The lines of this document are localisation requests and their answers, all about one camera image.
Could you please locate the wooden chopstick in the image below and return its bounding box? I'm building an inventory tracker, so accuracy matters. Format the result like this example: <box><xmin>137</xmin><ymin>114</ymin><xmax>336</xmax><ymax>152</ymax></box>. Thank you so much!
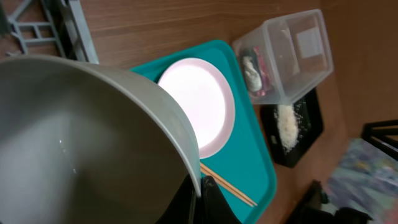
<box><xmin>200</xmin><ymin>162</ymin><xmax>258</xmax><ymax>207</ymax></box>
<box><xmin>200</xmin><ymin>167</ymin><xmax>255</xmax><ymax>208</ymax></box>

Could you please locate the grey dishwasher rack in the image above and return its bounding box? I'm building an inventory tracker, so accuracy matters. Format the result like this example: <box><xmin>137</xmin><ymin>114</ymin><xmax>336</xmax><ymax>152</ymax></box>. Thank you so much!
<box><xmin>1</xmin><ymin>0</ymin><xmax>99</xmax><ymax>64</ymax></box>

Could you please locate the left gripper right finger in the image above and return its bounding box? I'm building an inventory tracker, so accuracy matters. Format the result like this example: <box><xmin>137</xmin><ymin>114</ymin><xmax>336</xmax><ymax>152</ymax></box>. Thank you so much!
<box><xmin>200</xmin><ymin>176</ymin><xmax>241</xmax><ymax>224</ymax></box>

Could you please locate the pile of white rice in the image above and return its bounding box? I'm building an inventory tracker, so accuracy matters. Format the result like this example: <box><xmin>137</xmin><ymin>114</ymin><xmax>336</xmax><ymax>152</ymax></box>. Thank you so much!
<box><xmin>274</xmin><ymin>101</ymin><xmax>308</xmax><ymax>155</ymax></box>

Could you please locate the wooden chopstick lower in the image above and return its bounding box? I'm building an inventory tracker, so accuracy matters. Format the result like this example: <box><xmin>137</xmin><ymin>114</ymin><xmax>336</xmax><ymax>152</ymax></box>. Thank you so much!
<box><xmin>200</xmin><ymin>167</ymin><xmax>255</xmax><ymax>208</ymax></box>

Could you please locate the red snack wrapper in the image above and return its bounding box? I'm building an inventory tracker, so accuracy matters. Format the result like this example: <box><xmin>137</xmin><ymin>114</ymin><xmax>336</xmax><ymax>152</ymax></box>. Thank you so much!
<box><xmin>253</xmin><ymin>46</ymin><xmax>273</xmax><ymax>96</ymax></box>

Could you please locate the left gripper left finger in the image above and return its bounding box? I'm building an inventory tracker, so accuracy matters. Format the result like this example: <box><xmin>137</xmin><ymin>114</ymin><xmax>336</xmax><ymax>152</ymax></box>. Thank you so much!
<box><xmin>156</xmin><ymin>175</ymin><xmax>197</xmax><ymax>224</ymax></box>

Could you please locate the wooden chopstick upper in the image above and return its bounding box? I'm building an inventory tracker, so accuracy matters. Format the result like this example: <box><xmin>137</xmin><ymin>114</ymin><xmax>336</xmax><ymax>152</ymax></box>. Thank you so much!
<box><xmin>200</xmin><ymin>162</ymin><xmax>258</xmax><ymax>207</ymax></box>

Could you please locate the white round plate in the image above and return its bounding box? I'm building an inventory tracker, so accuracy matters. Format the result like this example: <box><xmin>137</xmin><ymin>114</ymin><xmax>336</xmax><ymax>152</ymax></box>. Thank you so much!
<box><xmin>157</xmin><ymin>58</ymin><xmax>236</xmax><ymax>159</ymax></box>

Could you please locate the clear plastic bin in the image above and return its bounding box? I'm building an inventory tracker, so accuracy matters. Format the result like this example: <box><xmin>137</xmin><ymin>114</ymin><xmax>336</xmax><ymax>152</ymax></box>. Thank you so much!
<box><xmin>233</xmin><ymin>9</ymin><xmax>334</xmax><ymax>105</ymax></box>

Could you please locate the teal plastic tray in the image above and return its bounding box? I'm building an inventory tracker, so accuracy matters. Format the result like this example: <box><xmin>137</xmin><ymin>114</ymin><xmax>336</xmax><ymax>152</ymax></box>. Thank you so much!
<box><xmin>132</xmin><ymin>40</ymin><xmax>277</xmax><ymax>223</ymax></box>

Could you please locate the white tissue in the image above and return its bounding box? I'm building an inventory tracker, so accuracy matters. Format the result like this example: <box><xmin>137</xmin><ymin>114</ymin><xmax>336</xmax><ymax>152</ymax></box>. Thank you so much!
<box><xmin>243</xmin><ymin>56</ymin><xmax>262</xmax><ymax>92</ymax></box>

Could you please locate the black rectangular tray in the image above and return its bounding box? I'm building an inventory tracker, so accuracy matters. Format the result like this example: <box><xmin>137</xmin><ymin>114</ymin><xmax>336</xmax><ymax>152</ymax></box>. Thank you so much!
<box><xmin>260</xmin><ymin>89</ymin><xmax>323</xmax><ymax>168</ymax></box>

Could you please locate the grey-green bowl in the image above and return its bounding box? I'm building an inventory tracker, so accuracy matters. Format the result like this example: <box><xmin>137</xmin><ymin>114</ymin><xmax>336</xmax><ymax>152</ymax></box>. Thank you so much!
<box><xmin>1</xmin><ymin>55</ymin><xmax>201</xmax><ymax>223</ymax></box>

